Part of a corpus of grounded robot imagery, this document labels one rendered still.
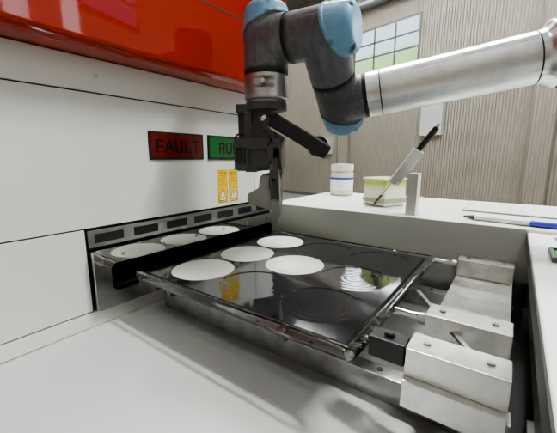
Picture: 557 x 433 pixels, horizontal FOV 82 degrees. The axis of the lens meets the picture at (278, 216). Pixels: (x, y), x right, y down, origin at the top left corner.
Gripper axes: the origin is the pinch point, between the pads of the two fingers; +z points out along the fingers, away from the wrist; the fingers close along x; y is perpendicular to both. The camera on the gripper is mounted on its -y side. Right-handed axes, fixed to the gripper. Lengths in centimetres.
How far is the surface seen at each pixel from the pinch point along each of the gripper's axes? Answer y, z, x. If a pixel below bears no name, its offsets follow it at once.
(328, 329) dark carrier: -8.5, 7.3, 26.2
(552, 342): -22.5, 1.3, 36.8
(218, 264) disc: 9.5, 7.3, 6.8
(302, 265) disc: -4.8, 7.3, 5.5
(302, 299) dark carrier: -5.3, 7.4, 18.9
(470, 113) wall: -290, -90, -605
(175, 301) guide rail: 16.7, 13.6, 8.8
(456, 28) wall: -260, -247, -632
